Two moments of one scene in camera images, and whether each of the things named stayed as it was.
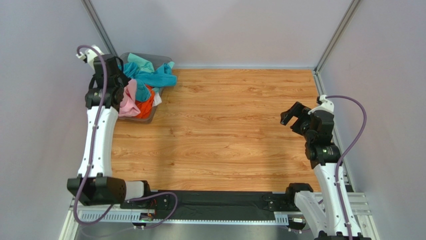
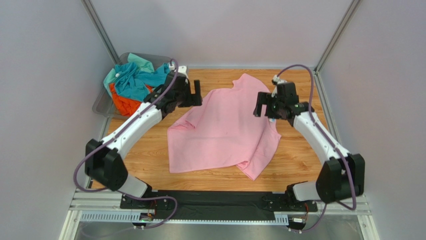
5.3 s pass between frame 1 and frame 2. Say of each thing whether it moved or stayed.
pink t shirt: moved
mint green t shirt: stayed
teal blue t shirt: stayed
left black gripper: moved
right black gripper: moved
